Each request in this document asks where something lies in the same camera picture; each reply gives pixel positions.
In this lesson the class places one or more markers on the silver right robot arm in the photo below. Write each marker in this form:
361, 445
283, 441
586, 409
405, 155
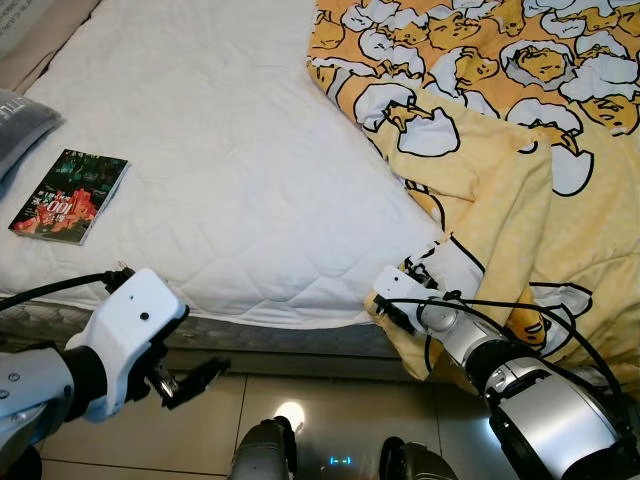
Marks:
560, 420

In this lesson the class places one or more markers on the grey quilted mattress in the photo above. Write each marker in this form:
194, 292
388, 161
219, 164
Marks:
280, 338

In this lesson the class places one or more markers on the grey left robot leg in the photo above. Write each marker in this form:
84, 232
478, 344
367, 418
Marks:
265, 450

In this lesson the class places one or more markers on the grey right robot leg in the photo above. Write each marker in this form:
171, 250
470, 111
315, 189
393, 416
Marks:
420, 462

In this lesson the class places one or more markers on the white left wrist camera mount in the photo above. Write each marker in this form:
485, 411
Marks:
135, 320

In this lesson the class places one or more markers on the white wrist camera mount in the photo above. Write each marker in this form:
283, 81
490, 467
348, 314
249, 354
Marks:
135, 320
392, 288

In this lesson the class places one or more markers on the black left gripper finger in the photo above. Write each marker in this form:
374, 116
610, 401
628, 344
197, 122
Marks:
200, 380

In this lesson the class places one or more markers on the dark cover paperback book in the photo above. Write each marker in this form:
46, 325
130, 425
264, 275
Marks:
70, 195

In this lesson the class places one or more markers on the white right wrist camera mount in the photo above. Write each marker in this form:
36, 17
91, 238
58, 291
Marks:
392, 288

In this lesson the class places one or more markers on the grey bear print pillow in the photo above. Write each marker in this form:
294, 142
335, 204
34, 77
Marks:
25, 130

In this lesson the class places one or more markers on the white quilted mattress pad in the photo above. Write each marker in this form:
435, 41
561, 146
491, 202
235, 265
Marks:
230, 150

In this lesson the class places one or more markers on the yellow egg print blanket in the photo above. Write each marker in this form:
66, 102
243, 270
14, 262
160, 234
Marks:
500, 170

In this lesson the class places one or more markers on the grey robot leg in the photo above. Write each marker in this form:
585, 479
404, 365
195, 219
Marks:
265, 450
420, 462

